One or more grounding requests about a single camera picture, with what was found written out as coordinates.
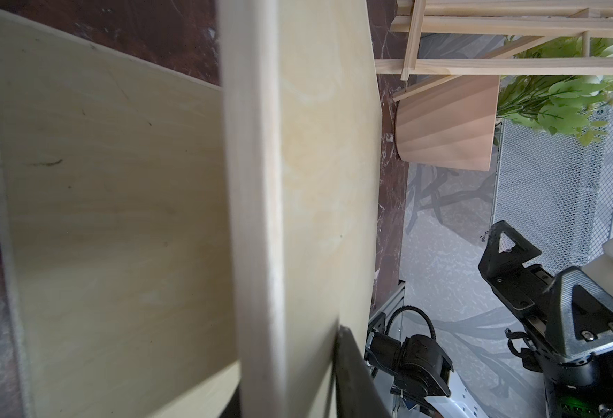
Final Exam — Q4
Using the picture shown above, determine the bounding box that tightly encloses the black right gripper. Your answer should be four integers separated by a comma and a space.
478, 220, 613, 376

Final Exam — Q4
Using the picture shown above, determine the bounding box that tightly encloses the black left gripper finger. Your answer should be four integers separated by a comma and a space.
334, 326, 390, 418

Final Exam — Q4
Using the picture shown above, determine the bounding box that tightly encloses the light plywood board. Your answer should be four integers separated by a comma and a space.
0, 10, 239, 417

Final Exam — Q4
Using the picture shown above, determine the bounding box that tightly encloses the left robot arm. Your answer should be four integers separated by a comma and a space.
334, 326, 487, 417

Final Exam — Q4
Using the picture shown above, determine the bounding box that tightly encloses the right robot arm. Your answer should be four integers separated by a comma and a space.
478, 221, 613, 417

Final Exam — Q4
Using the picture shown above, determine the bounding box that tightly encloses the beige ribbed flower pot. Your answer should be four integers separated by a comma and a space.
394, 75, 500, 172

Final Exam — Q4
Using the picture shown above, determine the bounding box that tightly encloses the green white-flowered plant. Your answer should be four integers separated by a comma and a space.
496, 38, 613, 146

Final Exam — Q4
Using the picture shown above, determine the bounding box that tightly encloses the left black cable conduit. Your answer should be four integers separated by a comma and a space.
384, 305, 438, 343

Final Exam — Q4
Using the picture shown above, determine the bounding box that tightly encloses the white wire mesh basket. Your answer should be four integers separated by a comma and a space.
492, 106, 613, 273

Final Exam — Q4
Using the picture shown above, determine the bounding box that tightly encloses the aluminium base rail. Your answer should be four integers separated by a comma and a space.
366, 282, 406, 348

